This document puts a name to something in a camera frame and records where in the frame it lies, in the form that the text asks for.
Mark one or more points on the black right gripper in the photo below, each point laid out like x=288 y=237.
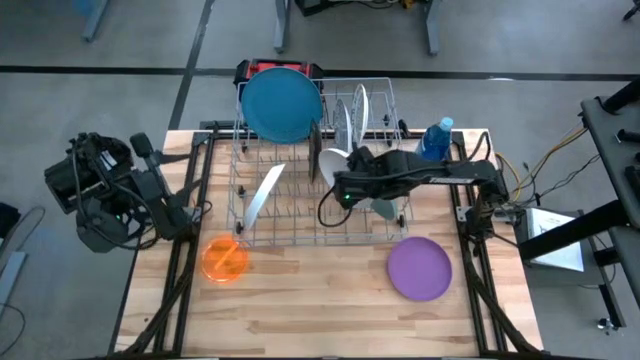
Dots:
x=360 y=180

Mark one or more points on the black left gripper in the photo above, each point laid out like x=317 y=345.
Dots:
x=102 y=227

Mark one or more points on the pale teal plate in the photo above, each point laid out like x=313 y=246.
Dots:
x=386 y=209

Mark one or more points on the dark speckled plate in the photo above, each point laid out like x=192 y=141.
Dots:
x=315 y=150

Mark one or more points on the black white patterned plate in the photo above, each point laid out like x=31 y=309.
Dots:
x=360 y=112

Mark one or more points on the white deep plate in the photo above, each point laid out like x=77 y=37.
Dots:
x=264 y=196

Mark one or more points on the purple plate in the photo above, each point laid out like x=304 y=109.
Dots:
x=420 y=269

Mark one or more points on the large blue plate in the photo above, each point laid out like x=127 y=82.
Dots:
x=280 y=105

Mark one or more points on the orange transparent plate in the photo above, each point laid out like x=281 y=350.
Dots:
x=220 y=262

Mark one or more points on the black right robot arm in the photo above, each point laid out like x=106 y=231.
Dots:
x=450 y=172

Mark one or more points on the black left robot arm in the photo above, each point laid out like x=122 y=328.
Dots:
x=160 y=200

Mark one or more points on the blue dish soap bottle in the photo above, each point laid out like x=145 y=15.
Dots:
x=436 y=140

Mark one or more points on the red black tool bag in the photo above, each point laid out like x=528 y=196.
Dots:
x=277 y=63

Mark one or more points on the grey desk leg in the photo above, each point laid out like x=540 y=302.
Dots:
x=95 y=20
x=432 y=30
x=282 y=25

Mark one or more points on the black floor equipment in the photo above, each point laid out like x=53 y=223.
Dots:
x=320 y=6

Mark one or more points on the white paper sheet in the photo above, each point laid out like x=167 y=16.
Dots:
x=555 y=240

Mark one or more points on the black support beam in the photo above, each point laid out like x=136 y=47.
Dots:
x=575 y=232

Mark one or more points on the grey side table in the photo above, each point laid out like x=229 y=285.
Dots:
x=607 y=150

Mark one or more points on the black tube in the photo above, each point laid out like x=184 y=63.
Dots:
x=622 y=97

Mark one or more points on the black stand leg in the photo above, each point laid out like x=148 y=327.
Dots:
x=611 y=305

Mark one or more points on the small caster wheel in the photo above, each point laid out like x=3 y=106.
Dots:
x=605 y=324

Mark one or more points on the black chair leg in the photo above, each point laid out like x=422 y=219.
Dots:
x=632 y=10

